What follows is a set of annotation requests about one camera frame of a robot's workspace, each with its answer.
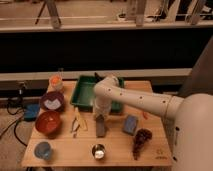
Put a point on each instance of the small metal cup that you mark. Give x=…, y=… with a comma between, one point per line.
x=98, y=151

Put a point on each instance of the wooden table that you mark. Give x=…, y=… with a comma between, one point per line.
x=69, y=151

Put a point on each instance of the dark brown grape bunch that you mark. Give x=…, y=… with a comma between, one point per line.
x=141, y=137

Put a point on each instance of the orange cup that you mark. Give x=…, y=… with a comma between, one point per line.
x=56, y=82

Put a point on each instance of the blue plastic cup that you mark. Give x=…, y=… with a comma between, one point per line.
x=43, y=150

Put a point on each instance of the blue sponge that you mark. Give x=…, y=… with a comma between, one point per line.
x=130, y=124

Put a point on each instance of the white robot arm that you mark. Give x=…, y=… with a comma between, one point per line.
x=193, y=118

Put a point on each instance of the red bowl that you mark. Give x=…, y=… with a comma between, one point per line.
x=48, y=122

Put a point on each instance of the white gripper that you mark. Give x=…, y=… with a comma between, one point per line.
x=101, y=110

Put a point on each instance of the green plastic tray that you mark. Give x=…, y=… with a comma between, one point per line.
x=83, y=94

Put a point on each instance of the blue power box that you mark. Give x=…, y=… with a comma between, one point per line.
x=31, y=111

